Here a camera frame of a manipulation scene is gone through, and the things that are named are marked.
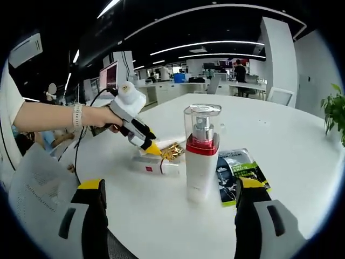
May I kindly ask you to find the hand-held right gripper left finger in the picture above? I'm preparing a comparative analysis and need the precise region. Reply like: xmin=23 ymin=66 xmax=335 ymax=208
xmin=40 ymin=178 xmax=110 ymax=259

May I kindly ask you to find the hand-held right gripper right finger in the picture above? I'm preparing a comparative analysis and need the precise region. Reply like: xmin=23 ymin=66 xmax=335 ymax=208
xmin=234 ymin=176 xmax=311 ymax=259

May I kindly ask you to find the large clear skincare bottle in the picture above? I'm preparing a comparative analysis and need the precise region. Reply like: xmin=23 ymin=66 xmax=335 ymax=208
xmin=131 ymin=152 xmax=181 ymax=178

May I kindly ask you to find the gold foil skincare sachet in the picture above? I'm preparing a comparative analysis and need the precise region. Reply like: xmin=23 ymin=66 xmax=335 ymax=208
xmin=158 ymin=141 xmax=187 ymax=164

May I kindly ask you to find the white red-collar pump skincare bottle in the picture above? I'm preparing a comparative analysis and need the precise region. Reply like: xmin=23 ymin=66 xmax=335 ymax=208
xmin=183 ymin=104 xmax=223 ymax=203

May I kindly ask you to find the black green skincare sachet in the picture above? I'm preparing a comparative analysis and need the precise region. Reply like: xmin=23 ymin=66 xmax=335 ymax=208
xmin=215 ymin=147 xmax=272 ymax=208

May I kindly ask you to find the person's left hand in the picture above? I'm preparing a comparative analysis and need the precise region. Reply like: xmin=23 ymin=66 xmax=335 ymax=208
xmin=93 ymin=105 xmax=125 ymax=135

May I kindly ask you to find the silver laptop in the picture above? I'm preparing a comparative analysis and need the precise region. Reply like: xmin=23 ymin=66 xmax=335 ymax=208
xmin=98 ymin=59 xmax=119 ymax=94

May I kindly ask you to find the long white office counter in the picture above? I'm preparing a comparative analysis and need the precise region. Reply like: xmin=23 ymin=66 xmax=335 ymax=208
xmin=137 ymin=80 xmax=211 ymax=105

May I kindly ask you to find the white wristwatch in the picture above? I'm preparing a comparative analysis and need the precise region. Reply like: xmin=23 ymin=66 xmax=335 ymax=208
xmin=71 ymin=103 xmax=84 ymax=132

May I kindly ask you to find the white mesh office chair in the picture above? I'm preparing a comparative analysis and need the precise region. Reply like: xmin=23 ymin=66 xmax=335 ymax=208
xmin=7 ymin=142 xmax=80 ymax=238

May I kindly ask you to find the white trestle office desk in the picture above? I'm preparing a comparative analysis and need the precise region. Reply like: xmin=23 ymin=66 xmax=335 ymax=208
xmin=229 ymin=82 xmax=267 ymax=99

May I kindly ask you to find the white ceiling air conditioner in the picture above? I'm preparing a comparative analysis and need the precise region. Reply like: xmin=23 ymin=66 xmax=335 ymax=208
xmin=8 ymin=33 xmax=44 ymax=69

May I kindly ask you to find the green potted plant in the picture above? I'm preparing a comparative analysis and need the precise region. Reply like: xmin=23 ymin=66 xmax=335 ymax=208
xmin=320 ymin=83 xmax=345 ymax=148

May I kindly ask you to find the white square column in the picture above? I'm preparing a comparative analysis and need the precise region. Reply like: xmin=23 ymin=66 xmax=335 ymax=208
xmin=260 ymin=16 xmax=297 ymax=108

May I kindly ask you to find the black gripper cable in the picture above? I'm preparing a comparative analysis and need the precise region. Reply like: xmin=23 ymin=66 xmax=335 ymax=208
xmin=73 ymin=86 xmax=119 ymax=187

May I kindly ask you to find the white frame office chair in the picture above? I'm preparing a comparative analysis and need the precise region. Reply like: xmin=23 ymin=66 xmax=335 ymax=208
xmin=268 ymin=86 xmax=295 ymax=108

